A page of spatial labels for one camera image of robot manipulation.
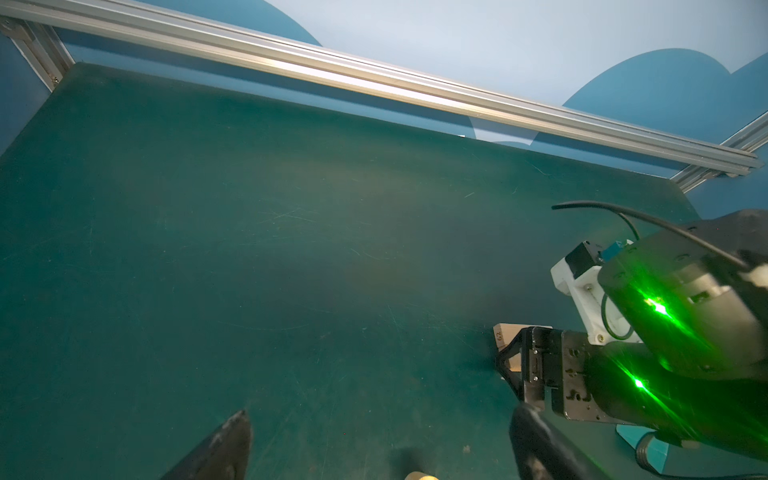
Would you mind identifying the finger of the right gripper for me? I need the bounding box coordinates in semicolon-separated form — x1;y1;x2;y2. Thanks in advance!
495;329;525;399

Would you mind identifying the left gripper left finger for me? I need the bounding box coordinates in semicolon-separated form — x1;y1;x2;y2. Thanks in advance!
161;410;253;480

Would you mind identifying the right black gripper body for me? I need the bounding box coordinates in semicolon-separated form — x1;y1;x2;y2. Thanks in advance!
518;327;606;420

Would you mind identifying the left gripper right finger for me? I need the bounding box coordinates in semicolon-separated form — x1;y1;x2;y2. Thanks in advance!
509;403;610;480

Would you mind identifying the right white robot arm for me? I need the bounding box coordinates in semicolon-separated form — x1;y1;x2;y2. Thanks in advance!
494;205;767;460

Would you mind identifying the teal house-shaped block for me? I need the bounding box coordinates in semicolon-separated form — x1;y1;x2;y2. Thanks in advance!
616;425;670;476

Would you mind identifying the small wood cylinder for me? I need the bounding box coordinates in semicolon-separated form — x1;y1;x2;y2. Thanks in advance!
404;471;438;480

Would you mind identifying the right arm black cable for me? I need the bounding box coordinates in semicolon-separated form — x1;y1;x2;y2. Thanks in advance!
551;200;751;271

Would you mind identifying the right aluminium frame post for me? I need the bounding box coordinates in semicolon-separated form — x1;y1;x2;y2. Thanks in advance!
671;112;767;193

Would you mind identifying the aluminium frame post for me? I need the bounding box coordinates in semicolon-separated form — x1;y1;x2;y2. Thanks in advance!
1;16;75;91
671;112;767;193

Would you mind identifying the back aluminium frame rail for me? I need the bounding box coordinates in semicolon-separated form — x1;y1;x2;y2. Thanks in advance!
0;0;763;177

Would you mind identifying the left aluminium frame post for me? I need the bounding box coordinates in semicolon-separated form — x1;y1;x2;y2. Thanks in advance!
1;16;75;91

